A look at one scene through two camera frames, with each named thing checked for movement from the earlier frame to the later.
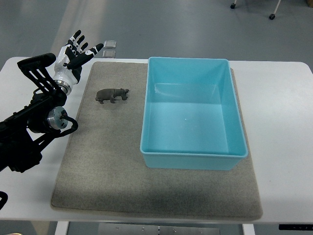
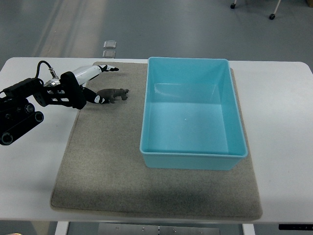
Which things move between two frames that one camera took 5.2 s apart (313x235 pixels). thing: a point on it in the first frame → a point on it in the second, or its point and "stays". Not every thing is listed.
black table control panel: [300, 227] stays
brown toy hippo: [111, 94] stays
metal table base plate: [126, 229] stays
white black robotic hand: [68, 66] → [83, 76]
